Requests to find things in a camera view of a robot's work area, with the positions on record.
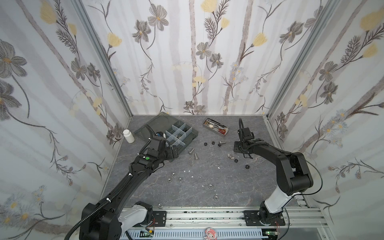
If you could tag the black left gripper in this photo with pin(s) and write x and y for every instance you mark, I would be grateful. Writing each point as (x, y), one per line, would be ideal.
(170, 155)

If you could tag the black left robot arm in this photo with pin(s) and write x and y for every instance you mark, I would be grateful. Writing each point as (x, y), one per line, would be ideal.
(107, 220)

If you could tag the white plastic bottle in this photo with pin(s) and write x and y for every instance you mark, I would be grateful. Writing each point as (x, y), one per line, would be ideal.
(128, 135)

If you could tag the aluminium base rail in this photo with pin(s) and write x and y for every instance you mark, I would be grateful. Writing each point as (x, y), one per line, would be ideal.
(177, 223)

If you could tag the pink figurine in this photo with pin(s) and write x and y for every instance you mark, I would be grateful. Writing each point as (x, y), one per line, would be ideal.
(210, 234)

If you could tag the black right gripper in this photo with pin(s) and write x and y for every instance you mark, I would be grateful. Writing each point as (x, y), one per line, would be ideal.
(238, 147)

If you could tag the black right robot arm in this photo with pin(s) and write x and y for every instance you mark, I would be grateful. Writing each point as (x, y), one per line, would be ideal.
(293, 177)

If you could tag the green compartment organizer box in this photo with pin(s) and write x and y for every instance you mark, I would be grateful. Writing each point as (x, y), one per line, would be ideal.
(165, 130)

